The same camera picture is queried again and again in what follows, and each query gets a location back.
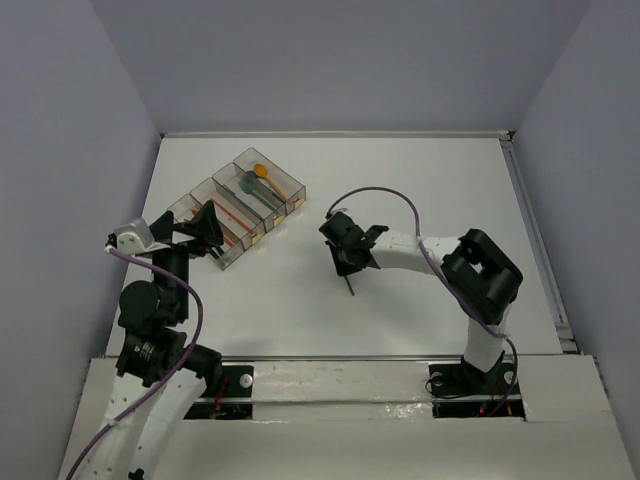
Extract teal chopstick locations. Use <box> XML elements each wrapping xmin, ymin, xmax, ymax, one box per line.
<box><xmin>343</xmin><ymin>276</ymin><xmax>355</xmax><ymax>296</ymax></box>

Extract orange chopstick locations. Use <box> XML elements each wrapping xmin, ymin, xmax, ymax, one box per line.
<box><xmin>211</xmin><ymin>198</ymin><xmax>255</xmax><ymax>235</ymax></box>

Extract teal fork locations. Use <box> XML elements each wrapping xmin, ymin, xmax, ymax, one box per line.
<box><xmin>239</xmin><ymin>181</ymin><xmax>279</xmax><ymax>211</ymax></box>

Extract orange spoon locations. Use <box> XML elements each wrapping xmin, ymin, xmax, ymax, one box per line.
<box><xmin>253</xmin><ymin>163</ymin><xmax>287</xmax><ymax>201</ymax></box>

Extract teal fork crosswise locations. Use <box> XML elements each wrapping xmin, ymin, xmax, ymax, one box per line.
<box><xmin>223</xmin><ymin>181</ymin><xmax>274</xmax><ymax>220</ymax></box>

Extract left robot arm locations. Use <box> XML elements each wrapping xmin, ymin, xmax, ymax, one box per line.
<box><xmin>67</xmin><ymin>201</ymin><xmax>223</xmax><ymax>479</ymax></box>

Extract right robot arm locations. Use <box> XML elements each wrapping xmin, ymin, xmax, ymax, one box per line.
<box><xmin>319</xmin><ymin>212</ymin><xmax>523</xmax><ymax>392</ymax></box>

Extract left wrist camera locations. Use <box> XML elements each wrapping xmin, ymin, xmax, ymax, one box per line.
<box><xmin>106</xmin><ymin>218</ymin><xmax>155</xmax><ymax>255</ymax></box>

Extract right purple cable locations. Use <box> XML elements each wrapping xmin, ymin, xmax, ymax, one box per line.
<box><xmin>327</xmin><ymin>187</ymin><xmax>519</xmax><ymax>416</ymax></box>

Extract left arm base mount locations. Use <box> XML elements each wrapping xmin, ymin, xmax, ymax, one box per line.
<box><xmin>184</xmin><ymin>364</ymin><xmax>254</xmax><ymax>420</ymax></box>

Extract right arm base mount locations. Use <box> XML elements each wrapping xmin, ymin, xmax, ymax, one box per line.
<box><xmin>425</xmin><ymin>362</ymin><xmax>526</xmax><ymax>419</ymax></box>

